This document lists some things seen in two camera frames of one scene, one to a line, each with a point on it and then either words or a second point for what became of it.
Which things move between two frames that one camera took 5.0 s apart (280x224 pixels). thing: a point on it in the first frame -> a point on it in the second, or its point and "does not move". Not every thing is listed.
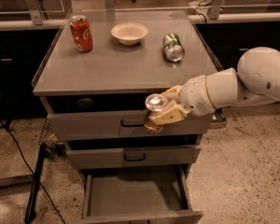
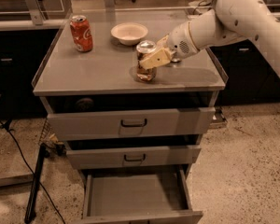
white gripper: (194, 95) -> (179, 43)
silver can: (151, 103) -> (144, 49)
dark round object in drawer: (84, 104) does not move
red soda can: (81, 33) does not move
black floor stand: (30, 215) does not move
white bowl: (129, 34) does not move
